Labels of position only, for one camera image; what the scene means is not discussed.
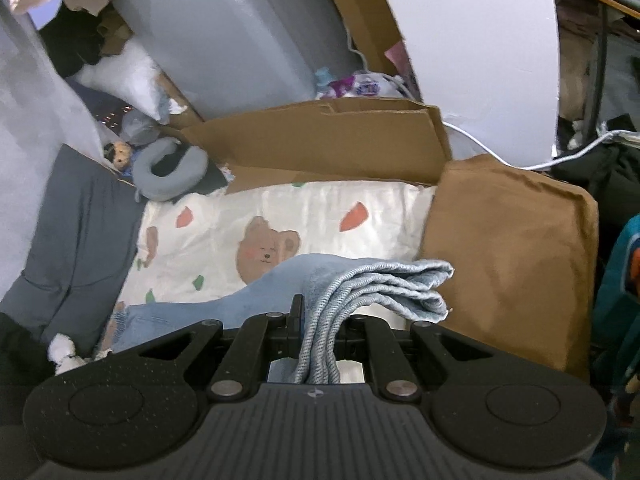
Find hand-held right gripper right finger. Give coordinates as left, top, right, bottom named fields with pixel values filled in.
left=337, top=315, right=506, bottom=403

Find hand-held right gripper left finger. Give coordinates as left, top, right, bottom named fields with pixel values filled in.
left=137, top=294, right=306, bottom=402

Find light blue denim pants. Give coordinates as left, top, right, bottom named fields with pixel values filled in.
left=102, top=255, right=456, bottom=386

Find cream bear print bed sheet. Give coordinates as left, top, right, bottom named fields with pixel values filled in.
left=90, top=180, right=441, bottom=361

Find black cloth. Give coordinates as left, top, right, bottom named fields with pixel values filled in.
left=150, top=145, right=229, bottom=196

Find folded brown garment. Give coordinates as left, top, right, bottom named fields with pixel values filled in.
left=417, top=154, right=600, bottom=381

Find flattened cardboard sheet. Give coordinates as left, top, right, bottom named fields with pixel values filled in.
left=165, top=97, right=454, bottom=196

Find grey neck pillow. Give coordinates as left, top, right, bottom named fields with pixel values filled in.
left=131, top=137, right=210, bottom=204

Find open cardboard box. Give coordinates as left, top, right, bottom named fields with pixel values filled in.
left=155, top=72, right=206, bottom=131

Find white fluffy cloth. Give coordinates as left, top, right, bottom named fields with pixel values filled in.
left=47, top=332, right=113, bottom=376

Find small teddy bear toy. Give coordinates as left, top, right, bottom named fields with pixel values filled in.
left=102, top=141, right=135, bottom=177

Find purple white detergent bag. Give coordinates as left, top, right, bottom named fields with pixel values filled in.
left=325, top=71, right=416, bottom=101

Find detergent bottle with blue cap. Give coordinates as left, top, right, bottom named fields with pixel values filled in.
left=315, top=66, right=334, bottom=99

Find white blue patterned cloth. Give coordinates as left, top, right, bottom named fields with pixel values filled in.
left=159, top=80, right=189, bottom=116

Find clear plastic bag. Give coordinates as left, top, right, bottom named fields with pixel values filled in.
left=120, top=109, right=161, bottom=146

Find teal printed cloth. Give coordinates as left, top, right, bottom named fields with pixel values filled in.
left=590, top=212, right=640, bottom=480

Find dark cloth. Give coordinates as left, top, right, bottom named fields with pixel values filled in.
left=0, top=312, right=57, bottom=480

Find pink paper piece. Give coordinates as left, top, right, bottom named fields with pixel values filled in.
left=384, top=41, right=409, bottom=79

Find grey wrapped mattress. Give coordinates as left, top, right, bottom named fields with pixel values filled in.
left=110, top=0, right=361, bottom=118

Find white pillow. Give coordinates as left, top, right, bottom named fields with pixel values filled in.
left=75, top=40, right=168, bottom=123

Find shiny plastic packet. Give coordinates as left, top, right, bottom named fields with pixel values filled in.
left=597, top=130, right=640, bottom=149

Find beige cloth pile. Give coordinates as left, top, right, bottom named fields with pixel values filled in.
left=556, top=45, right=594, bottom=121

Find black hanging garment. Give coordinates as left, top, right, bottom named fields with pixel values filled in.
left=40, top=5, right=116, bottom=79

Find grey fabric bag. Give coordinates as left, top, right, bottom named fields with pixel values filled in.
left=600, top=35, right=640, bottom=126

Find white cable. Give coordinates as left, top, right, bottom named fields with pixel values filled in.
left=345, top=25, right=640, bottom=171

